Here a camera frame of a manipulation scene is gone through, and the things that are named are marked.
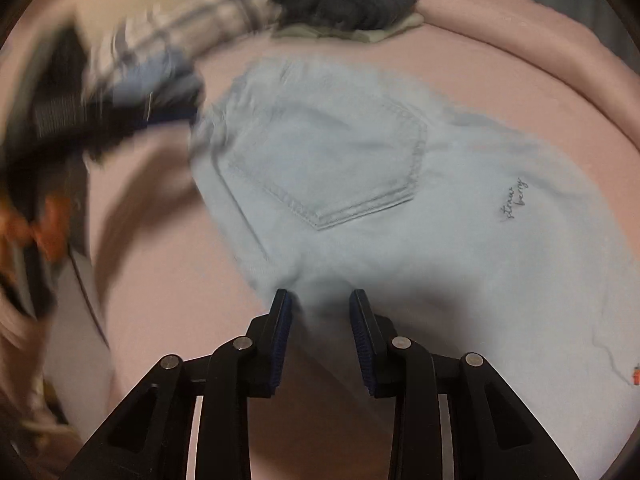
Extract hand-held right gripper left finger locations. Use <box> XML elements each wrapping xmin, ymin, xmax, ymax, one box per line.
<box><xmin>60</xmin><ymin>288</ymin><xmax>294</xmax><ymax>480</ymax></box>

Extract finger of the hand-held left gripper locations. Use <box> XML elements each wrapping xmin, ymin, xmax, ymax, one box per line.
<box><xmin>87</xmin><ymin>100</ymin><xmax>207</xmax><ymax>163</ymax></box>

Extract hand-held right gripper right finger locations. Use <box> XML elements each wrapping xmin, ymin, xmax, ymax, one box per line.
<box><xmin>348</xmin><ymin>288</ymin><xmax>581</xmax><ymax>480</ymax></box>

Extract light blue denim pants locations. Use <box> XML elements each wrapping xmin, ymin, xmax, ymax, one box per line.
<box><xmin>190</xmin><ymin>57</ymin><xmax>640</xmax><ymax>391</ymax></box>

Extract plaid pants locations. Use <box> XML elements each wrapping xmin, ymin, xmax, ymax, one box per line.
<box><xmin>82</xmin><ymin>0</ymin><xmax>281</xmax><ymax>91</ymax></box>

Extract blue denim garment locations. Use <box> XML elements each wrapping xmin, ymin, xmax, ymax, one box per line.
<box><xmin>112</xmin><ymin>52</ymin><xmax>203</xmax><ymax>111</ymax></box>

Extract pink bed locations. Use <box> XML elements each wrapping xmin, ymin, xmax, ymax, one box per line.
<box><xmin>30</xmin><ymin>0</ymin><xmax>640</xmax><ymax>480</ymax></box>

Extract dark grey folded clothing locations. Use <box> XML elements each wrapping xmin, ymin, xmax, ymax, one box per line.
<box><xmin>270</xmin><ymin>0</ymin><xmax>423</xmax><ymax>41</ymax></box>

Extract light green folded cloth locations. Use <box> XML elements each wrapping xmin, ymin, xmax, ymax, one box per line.
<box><xmin>272</xmin><ymin>12</ymin><xmax>426</xmax><ymax>45</ymax></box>

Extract pink duvet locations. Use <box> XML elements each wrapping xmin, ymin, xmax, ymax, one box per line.
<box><xmin>420</xmin><ymin>0</ymin><xmax>640</xmax><ymax>136</ymax></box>

